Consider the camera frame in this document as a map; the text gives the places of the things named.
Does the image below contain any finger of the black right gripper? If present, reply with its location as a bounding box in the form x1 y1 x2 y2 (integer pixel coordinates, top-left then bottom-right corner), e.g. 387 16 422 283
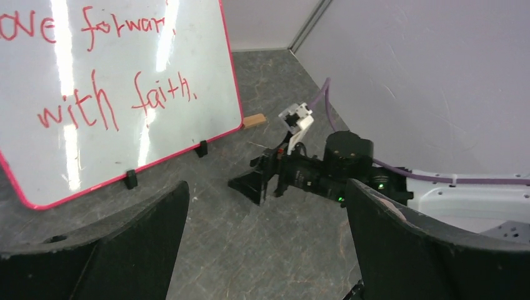
249 154 269 170
227 170 268 206

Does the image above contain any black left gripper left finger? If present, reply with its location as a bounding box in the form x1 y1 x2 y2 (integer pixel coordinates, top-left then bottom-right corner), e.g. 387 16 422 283
1 181 190 299

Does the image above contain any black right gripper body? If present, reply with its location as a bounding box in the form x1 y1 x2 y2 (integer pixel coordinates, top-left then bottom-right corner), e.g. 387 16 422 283
261 131 414 204

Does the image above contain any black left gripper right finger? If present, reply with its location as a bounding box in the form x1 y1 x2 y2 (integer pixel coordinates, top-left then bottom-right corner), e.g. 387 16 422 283
345 179 529 299

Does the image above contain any pink framed whiteboard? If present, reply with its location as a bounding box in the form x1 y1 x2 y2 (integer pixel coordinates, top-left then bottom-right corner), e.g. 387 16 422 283
1 1 243 209

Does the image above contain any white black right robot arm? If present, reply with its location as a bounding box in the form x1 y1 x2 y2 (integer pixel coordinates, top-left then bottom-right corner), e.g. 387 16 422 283
228 131 529 243

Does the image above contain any black whiteboard foot clip right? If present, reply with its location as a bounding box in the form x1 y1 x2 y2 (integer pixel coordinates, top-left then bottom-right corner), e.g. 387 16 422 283
194 140 209 158

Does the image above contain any black whiteboard foot clip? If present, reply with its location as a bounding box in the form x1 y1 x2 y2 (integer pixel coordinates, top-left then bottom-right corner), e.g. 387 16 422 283
123 169 138 190
194 140 209 158

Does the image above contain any black whiteboard foot clip left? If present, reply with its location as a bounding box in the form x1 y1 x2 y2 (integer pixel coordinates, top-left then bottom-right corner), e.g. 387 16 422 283
123 169 138 190

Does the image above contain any long wooden block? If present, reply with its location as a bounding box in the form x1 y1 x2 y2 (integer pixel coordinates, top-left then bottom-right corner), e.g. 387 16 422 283
242 113 267 129

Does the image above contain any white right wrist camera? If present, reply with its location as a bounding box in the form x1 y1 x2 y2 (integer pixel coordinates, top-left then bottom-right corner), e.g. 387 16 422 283
278 102 314 155

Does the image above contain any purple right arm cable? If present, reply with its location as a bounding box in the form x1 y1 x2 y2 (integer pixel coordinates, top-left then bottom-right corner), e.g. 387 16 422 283
308 77 530 186

